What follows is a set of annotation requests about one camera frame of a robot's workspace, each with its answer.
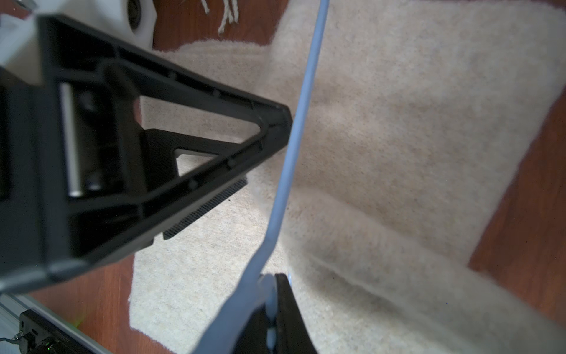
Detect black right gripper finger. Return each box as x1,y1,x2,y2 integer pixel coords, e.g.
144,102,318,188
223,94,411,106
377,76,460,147
233,274,317,354

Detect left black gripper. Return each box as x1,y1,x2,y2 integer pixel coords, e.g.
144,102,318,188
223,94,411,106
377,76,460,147
1,16,151,293

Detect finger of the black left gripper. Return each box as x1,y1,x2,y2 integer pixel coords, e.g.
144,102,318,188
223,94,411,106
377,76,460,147
37,15,293,266
144,128,247,240

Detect blue wire hanger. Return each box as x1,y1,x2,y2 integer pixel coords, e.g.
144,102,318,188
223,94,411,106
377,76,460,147
193,1,330,353

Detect blue plaid fringed scarf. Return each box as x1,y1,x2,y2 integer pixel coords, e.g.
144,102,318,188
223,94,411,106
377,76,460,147
198,0,240,38

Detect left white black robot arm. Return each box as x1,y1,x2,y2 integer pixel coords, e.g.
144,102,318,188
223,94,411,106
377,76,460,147
1,1,292,294

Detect beige wool mat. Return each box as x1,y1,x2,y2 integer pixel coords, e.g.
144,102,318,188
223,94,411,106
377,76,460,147
129,1,565,353

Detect aluminium front rail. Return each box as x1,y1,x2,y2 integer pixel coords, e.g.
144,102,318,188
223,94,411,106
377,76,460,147
1,294,109,353

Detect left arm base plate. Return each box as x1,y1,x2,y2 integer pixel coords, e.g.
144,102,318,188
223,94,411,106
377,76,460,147
19,310,94,354

